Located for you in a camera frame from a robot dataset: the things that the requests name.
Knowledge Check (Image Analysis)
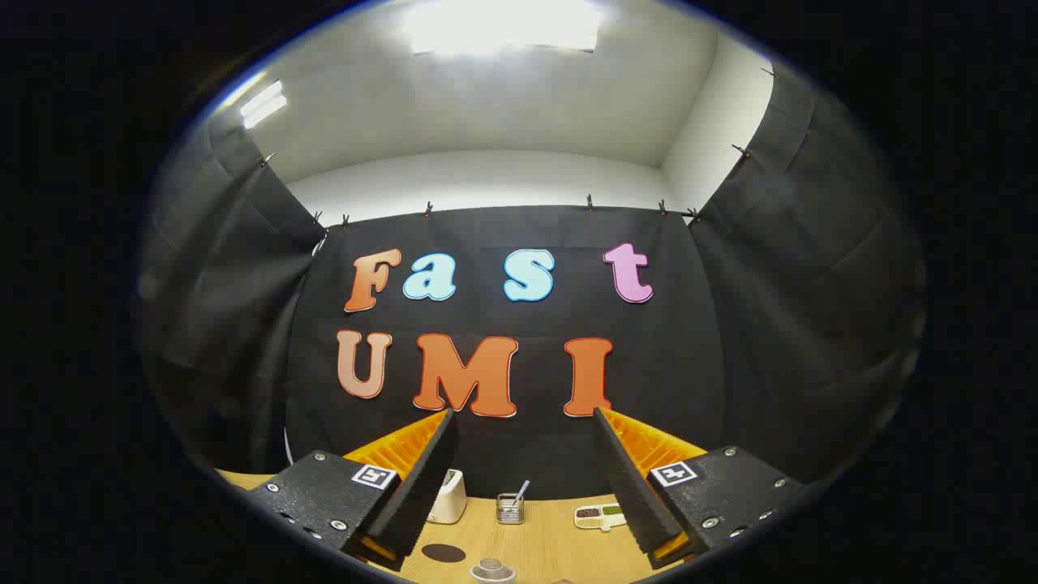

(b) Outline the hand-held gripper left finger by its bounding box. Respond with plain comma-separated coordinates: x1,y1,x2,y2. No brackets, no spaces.
247,408,461,573

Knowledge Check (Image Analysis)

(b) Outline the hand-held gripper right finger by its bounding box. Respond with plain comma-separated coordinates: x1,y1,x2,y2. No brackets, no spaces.
592,406,808,571

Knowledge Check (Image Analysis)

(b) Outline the cream small appliance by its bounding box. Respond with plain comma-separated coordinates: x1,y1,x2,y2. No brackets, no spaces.
427,469,468,525

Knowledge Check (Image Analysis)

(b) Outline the white divided dish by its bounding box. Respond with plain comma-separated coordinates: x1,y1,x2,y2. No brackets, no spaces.
574,504,628,531

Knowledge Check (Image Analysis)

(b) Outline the wooden table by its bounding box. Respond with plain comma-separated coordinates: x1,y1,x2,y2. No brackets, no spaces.
215,469,682,584

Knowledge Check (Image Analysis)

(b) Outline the small ceiling light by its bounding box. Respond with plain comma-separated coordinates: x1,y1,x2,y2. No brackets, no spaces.
239,79,289,131

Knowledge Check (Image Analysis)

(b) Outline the large ceiling light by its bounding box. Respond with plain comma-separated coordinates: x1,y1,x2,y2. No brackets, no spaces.
405,0,605,56

